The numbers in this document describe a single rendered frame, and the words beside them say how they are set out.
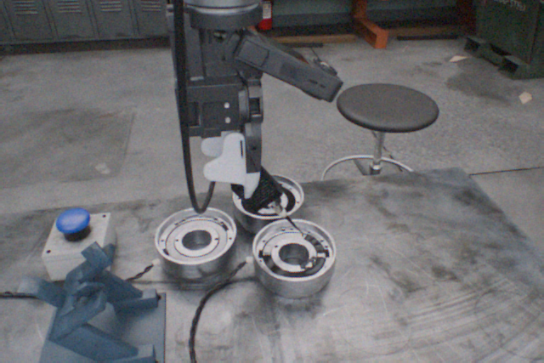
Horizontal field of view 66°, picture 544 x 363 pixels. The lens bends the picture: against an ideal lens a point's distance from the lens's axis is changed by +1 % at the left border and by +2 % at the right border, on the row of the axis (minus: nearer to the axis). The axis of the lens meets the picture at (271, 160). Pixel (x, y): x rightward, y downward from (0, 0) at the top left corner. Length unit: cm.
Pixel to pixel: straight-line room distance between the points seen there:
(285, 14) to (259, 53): 398
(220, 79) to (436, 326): 37
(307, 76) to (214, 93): 9
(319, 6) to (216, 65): 404
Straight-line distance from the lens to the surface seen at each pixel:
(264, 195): 49
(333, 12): 448
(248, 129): 40
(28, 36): 404
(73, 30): 392
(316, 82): 41
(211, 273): 54
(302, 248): 56
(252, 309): 53
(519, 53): 366
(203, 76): 40
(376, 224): 64
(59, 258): 59
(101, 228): 60
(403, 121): 133
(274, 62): 39
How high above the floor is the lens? 123
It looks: 34 degrees down
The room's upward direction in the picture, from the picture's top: straight up
